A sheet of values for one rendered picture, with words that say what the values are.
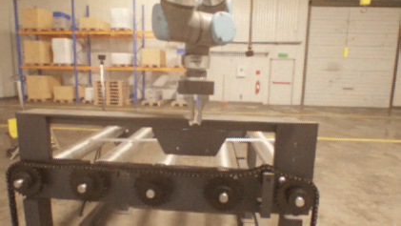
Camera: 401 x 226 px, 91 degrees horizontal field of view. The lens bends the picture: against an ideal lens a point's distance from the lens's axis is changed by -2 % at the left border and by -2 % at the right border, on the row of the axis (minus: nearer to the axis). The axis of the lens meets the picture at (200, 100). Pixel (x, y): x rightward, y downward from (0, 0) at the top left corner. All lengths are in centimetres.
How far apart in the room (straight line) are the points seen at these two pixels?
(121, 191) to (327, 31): 1082
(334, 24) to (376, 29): 189
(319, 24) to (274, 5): 221
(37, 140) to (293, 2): 1066
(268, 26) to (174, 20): 991
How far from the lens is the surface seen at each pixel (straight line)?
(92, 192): 106
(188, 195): 99
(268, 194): 91
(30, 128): 120
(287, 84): 1038
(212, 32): 58
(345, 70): 1151
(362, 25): 1205
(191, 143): 90
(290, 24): 1071
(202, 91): 71
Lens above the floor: 134
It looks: 7 degrees down
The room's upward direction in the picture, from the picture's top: 1 degrees clockwise
